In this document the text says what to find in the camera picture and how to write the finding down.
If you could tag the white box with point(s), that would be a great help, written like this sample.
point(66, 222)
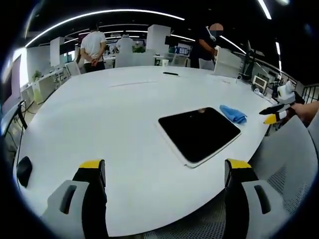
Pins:
point(227, 62)

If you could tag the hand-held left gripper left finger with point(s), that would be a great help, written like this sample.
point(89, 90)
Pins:
point(74, 199)

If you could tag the black computer mouse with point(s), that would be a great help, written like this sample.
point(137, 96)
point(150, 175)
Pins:
point(24, 171)

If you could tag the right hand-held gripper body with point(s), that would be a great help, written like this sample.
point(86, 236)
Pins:
point(286, 95)

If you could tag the white pillar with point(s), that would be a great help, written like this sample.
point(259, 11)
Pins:
point(157, 37)

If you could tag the white office chair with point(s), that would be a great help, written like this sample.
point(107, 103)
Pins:
point(179, 60)
point(72, 68)

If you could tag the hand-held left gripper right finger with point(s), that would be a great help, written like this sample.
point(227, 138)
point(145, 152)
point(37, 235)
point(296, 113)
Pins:
point(249, 199)

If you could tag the green potted plant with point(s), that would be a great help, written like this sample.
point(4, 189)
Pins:
point(37, 75)

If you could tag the computer monitor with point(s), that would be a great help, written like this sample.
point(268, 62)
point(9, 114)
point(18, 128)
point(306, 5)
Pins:
point(10, 79)

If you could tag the white paper cup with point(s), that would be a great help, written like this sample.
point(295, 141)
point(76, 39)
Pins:
point(165, 63)

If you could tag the blue cleaning cloth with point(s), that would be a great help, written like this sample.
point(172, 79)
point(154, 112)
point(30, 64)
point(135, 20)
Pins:
point(233, 114)

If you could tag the black pen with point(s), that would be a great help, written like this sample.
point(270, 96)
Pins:
point(170, 73)

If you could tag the black tablet with white frame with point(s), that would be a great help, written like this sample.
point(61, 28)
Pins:
point(199, 134)

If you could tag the black monitor stand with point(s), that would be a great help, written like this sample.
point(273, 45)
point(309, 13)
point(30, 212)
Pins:
point(247, 62)

